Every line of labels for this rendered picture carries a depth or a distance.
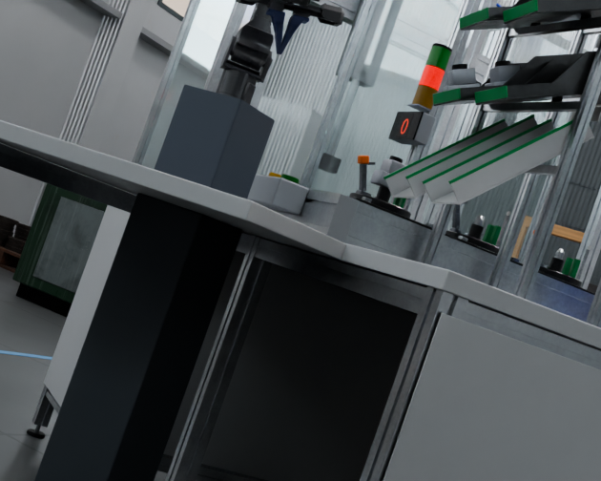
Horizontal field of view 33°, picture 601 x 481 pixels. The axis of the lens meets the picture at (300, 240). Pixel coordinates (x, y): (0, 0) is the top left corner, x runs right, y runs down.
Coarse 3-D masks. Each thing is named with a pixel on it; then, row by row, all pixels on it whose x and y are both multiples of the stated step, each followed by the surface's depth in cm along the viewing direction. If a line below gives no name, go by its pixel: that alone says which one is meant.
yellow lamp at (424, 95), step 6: (420, 90) 244; (426, 90) 243; (432, 90) 243; (414, 96) 245; (420, 96) 243; (426, 96) 243; (432, 96) 244; (414, 102) 244; (420, 102) 243; (426, 102) 243; (432, 102) 244
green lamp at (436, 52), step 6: (432, 48) 245; (438, 48) 244; (444, 48) 244; (432, 54) 244; (438, 54) 243; (444, 54) 244; (450, 54) 245; (432, 60) 244; (438, 60) 243; (444, 60) 244; (438, 66) 243; (444, 66) 244
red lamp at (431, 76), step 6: (426, 66) 244; (432, 66) 243; (426, 72) 244; (432, 72) 243; (438, 72) 243; (444, 72) 245; (426, 78) 244; (432, 78) 243; (438, 78) 244; (420, 84) 245; (426, 84) 243; (432, 84) 243; (438, 84) 244; (438, 90) 245
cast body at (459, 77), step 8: (456, 64) 196; (464, 64) 196; (448, 72) 198; (456, 72) 195; (464, 72) 195; (472, 72) 196; (448, 80) 199; (456, 80) 195; (464, 80) 196; (472, 80) 196; (448, 88) 195; (456, 88) 196
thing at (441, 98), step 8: (536, 56) 193; (544, 56) 193; (552, 56) 194; (560, 56) 194; (568, 56) 194; (576, 56) 195; (512, 64) 205; (520, 64) 206; (528, 64) 192; (536, 64) 193; (544, 64) 193; (520, 72) 192; (528, 72) 192; (536, 72) 193; (488, 80) 204; (512, 80) 192; (520, 80) 192; (464, 88) 190; (472, 88) 190; (480, 88) 190; (488, 88) 191; (440, 96) 198; (448, 96) 194; (456, 96) 190; (464, 96) 190; (472, 96) 190; (440, 104) 199; (448, 104) 200; (456, 104) 202
